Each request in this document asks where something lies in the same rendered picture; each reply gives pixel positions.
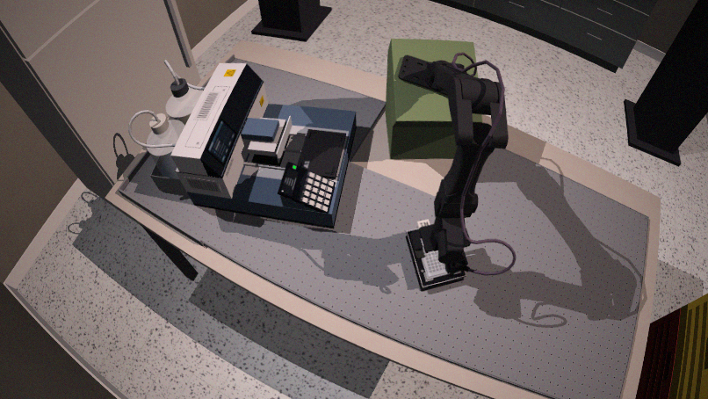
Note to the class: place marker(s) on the white flexible hose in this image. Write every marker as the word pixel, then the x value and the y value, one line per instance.
pixel 176 76

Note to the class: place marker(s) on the white plastic bottle with black cap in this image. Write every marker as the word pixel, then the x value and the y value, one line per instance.
pixel 182 102

